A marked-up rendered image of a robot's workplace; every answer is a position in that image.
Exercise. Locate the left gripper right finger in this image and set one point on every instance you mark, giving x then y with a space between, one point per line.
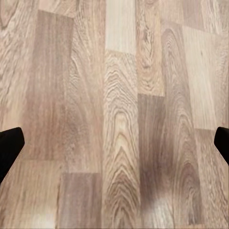
221 141

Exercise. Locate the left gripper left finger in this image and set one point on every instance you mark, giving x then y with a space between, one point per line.
11 143

